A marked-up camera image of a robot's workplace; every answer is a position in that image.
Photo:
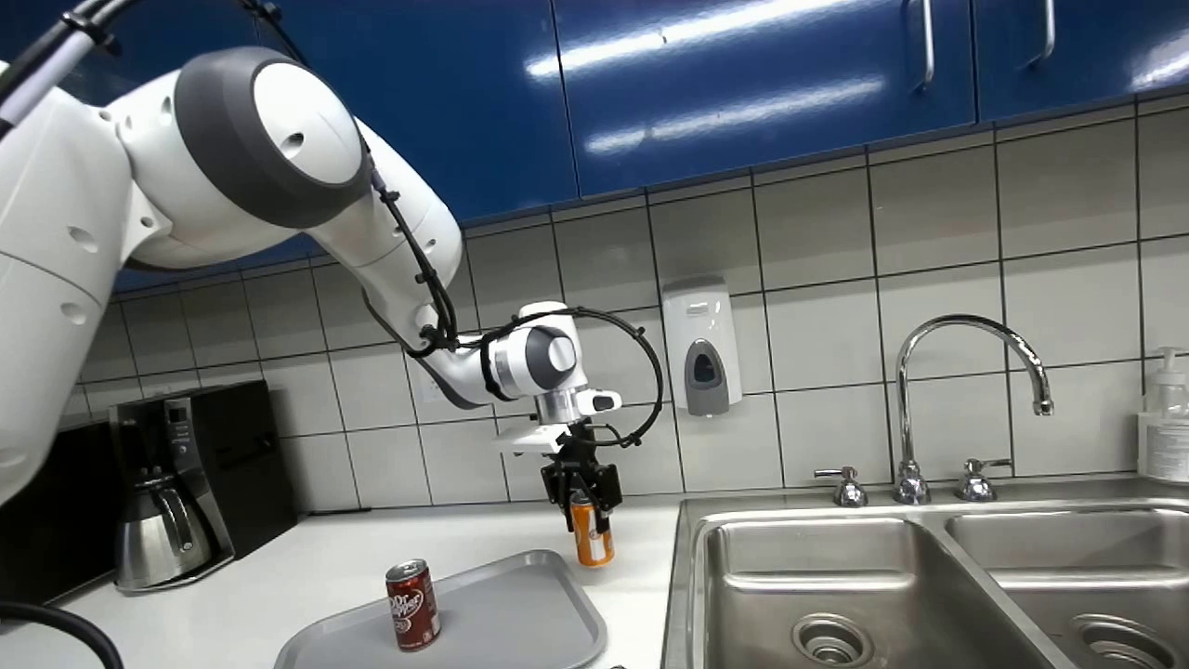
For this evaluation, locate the grey plastic tray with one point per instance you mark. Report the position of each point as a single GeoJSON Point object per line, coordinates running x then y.
{"type": "Point", "coordinates": [520, 609]}

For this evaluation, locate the black microwave oven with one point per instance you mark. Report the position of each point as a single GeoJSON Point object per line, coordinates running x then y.
{"type": "Point", "coordinates": [62, 528]}

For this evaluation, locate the black coffee maker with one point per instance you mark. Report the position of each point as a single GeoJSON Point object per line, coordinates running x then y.
{"type": "Point", "coordinates": [225, 447]}

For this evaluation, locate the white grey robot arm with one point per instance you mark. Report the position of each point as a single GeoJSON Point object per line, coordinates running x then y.
{"type": "Point", "coordinates": [215, 162]}

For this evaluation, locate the clear soap pump bottle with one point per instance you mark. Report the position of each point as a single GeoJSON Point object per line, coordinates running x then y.
{"type": "Point", "coordinates": [1165, 424]}

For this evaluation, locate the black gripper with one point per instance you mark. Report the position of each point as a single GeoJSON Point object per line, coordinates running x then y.
{"type": "Point", "coordinates": [578, 468]}

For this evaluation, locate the blue upper cabinets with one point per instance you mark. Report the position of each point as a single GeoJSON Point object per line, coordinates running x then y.
{"type": "Point", "coordinates": [510, 106]}

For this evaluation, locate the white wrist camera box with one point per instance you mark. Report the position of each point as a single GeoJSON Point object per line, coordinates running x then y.
{"type": "Point", "coordinates": [542, 440]}

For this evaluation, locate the red soda can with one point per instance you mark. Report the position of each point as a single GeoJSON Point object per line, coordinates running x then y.
{"type": "Point", "coordinates": [412, 608]}

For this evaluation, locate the white wall soap dispenser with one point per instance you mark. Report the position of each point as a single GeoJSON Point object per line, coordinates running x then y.
{"type": "Point", "coordinates": [702, 354]}

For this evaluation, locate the orange soda can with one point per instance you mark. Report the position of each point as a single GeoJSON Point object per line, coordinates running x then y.
{"type": "Point", "coordinates": [593, 541]}

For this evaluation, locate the steel coffee carafe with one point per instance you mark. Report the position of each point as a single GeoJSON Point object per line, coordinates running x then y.
{"type": "Point", "coordinates": [161, 536]}

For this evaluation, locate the chrome sink faucet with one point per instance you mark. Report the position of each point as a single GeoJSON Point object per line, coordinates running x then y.
{"type": "Point", "coordinates": [955, 424]}

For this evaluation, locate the stainless steel double sink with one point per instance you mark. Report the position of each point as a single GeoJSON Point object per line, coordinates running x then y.
{"type": "Point", "coordinates": [1087, 572]}

